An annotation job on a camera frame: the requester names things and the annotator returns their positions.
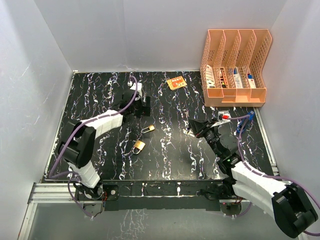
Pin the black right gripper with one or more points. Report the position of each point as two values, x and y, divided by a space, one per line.
200 127

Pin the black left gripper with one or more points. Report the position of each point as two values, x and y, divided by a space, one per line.
139 113

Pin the black padlock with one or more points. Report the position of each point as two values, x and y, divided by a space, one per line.
143 108

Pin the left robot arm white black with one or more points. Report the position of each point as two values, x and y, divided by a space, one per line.
78 137

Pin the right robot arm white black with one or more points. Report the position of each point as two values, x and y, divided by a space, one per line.
284 200

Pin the small brass long-shackle padlock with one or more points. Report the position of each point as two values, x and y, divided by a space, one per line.
148 129

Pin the large brass padlock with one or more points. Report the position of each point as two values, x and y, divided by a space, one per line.
138 147

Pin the orange card pack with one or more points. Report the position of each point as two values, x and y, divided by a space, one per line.
176 83

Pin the white box in organizer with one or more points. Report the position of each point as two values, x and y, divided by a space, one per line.
209 77

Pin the blue stapler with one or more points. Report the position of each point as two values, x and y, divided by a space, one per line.
245 122

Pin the red black marker items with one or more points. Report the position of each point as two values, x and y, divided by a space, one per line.
222 78

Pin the white blue tube box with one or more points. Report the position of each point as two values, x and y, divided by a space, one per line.
237 78

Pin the blue red white box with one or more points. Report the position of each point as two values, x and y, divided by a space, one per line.
251 81

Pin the orange plastic file organizer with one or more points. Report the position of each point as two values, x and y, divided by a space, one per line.
231 67

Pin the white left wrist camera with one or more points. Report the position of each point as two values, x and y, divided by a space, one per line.
135 86

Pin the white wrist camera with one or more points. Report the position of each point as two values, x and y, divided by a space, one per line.
224 116
135 86

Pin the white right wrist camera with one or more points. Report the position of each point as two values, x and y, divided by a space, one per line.
224 116

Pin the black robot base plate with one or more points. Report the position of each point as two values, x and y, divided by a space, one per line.
210 195

